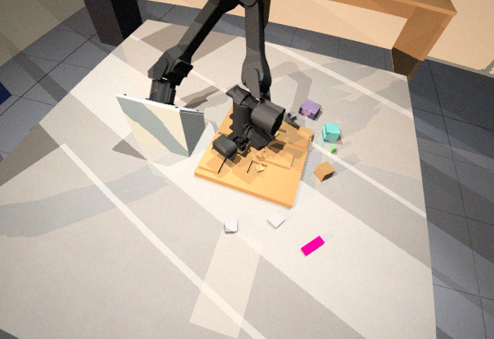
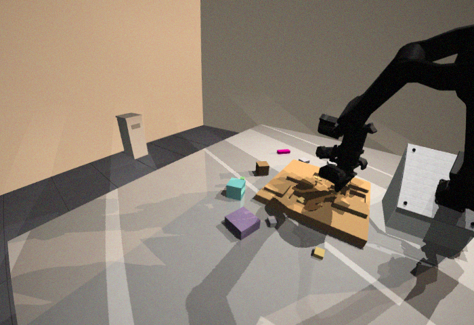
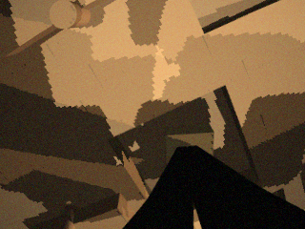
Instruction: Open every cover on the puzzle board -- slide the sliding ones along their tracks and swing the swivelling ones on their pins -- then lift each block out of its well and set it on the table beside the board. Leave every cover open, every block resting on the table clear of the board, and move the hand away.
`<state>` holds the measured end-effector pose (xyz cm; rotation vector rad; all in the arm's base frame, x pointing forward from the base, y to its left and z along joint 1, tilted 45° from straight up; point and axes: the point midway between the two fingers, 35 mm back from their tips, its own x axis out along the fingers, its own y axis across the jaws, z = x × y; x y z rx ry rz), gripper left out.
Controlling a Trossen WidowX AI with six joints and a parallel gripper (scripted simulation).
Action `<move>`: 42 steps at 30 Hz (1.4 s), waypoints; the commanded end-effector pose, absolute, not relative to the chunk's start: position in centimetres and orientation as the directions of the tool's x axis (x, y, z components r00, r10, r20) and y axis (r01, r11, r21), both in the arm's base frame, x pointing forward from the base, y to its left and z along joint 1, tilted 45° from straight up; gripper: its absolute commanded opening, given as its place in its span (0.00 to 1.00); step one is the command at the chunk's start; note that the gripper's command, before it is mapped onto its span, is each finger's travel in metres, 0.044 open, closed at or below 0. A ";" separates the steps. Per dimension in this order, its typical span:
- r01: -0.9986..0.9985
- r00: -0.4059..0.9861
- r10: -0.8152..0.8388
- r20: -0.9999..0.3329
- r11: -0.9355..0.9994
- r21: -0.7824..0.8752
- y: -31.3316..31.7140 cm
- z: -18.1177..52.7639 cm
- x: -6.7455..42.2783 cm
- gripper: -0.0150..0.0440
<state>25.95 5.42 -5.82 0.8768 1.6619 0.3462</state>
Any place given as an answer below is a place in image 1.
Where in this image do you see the teal cube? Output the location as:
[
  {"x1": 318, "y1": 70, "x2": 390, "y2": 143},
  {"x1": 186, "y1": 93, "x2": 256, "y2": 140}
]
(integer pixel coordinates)
[{"x1": 322, "y1": 123, "x2": 340, "y2": 142}]

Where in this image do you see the magenta rectangular block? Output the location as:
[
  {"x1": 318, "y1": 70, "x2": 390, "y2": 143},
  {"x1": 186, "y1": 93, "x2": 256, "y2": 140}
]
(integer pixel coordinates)
[{"x1": 301, "y1": 237, "x2": 324, "y2": 256}]

